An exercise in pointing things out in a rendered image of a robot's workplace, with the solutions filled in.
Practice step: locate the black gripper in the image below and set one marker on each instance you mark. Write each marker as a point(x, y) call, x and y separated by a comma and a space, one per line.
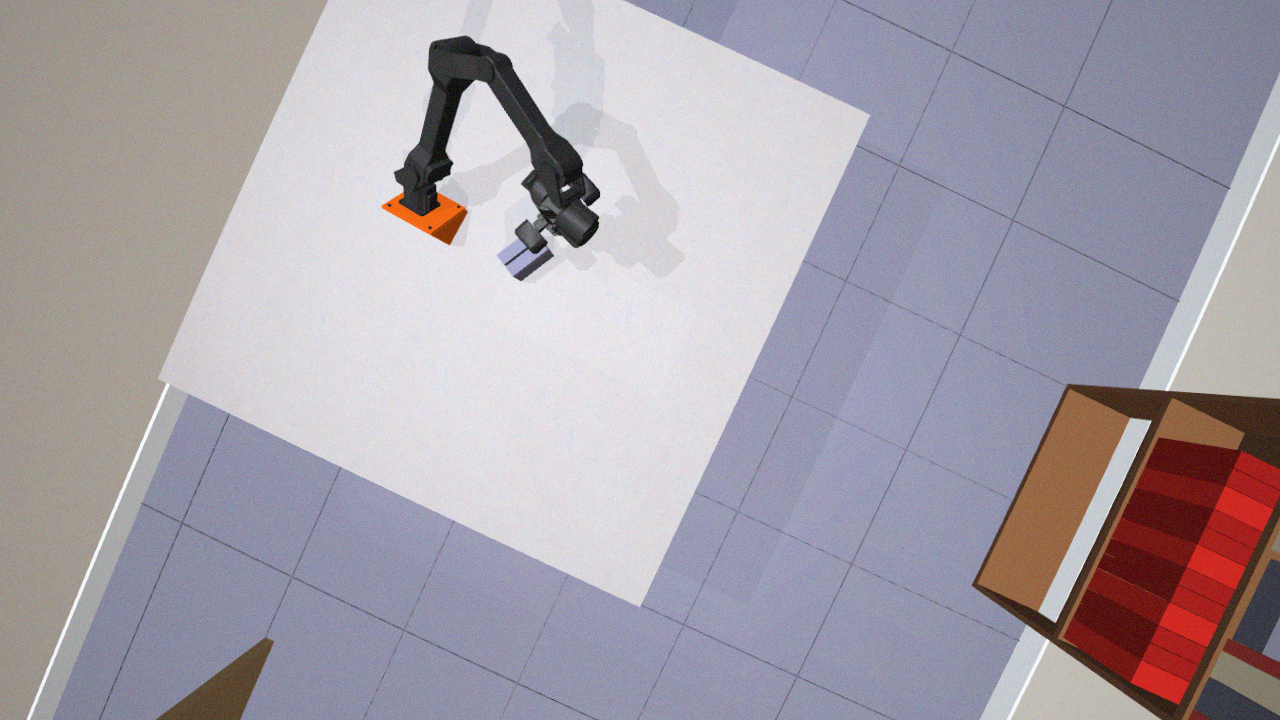
point(530, 235)

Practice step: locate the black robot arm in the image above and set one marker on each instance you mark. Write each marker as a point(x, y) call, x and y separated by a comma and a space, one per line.
point(454, 64)

